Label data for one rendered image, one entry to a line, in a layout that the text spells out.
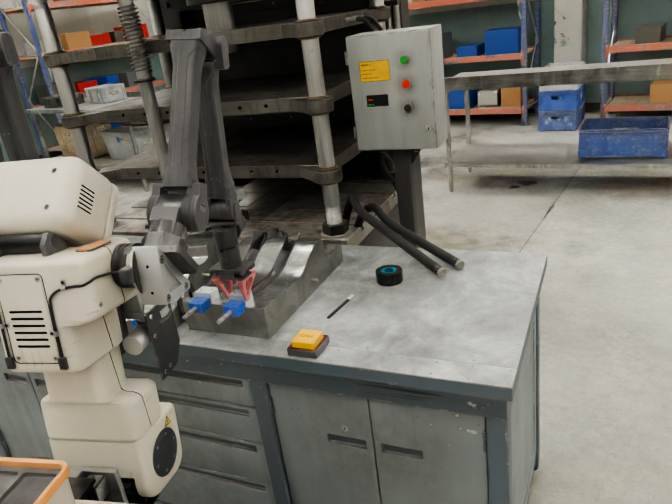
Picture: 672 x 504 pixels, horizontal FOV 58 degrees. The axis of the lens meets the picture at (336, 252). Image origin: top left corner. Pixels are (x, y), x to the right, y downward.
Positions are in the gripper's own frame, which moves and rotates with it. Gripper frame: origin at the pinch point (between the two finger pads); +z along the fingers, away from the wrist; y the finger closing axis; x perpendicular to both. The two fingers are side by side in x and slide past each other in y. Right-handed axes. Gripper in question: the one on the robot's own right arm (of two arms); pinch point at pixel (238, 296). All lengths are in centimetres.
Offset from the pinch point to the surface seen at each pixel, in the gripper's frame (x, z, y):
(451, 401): 4, 21, -56
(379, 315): -15.4, 11.1, -32.6
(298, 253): -26.5, -1.0, -4.6
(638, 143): -364, 55, -104
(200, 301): 3.4, 0.4, 10.0
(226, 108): -79, -36, 47
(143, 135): -401, 37, 382
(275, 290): -8.9, 2.3, -5.8
